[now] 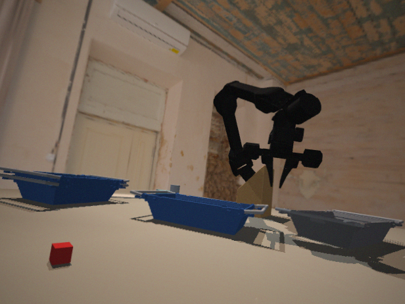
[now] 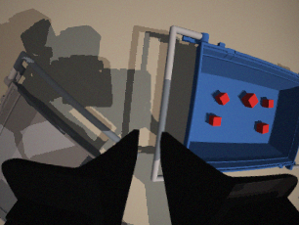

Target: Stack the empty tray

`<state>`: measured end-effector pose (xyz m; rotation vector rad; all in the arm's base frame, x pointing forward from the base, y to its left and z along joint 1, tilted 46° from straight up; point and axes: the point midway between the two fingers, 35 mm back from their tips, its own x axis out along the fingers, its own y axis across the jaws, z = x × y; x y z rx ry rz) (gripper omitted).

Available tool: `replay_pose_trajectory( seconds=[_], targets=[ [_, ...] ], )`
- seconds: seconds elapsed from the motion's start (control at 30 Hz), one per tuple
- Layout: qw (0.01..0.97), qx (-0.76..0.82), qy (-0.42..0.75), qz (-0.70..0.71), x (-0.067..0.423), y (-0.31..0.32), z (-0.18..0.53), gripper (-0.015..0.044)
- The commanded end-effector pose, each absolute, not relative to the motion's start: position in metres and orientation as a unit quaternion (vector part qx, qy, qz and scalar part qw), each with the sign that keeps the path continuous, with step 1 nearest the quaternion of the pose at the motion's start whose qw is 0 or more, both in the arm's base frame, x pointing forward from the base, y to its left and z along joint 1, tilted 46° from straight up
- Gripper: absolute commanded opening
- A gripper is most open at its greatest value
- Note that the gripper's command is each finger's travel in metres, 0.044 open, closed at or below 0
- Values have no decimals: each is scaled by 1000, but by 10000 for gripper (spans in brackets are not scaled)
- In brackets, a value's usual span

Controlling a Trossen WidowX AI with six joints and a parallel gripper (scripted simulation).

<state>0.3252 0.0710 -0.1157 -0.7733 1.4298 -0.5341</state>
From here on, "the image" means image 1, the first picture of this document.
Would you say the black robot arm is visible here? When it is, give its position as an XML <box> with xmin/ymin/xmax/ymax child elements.
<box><xmin>214</xmin><ymin>81</ymin><xmax>322</xmax><ymax>181</ymax></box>

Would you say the grey cylinder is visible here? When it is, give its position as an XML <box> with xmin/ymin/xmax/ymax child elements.
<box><xmin>170</xmin><ymin>185</ymin><xmax>180</xmax><ymax>193</ymax></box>

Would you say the small red block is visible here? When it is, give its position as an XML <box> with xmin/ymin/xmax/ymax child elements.
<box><xmin>49</xmin><ymin>242</ymin><xmax>73</xmax><ymax>265</ymax></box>

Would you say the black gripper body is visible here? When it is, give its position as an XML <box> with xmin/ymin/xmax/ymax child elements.
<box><xmin>243</xmin><ymin>141</ymin><xmax>323</xmax><ymax>168</ymax></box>

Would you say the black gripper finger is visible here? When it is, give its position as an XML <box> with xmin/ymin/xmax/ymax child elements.
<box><xmin>261</xmin><ymin>155</ymin><xmax>274</xmax><ymax>187</ymax></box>
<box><xmin>279</xmin><ymin>158</ymin><xmax>299</xmax><ymax>189</ymax></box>

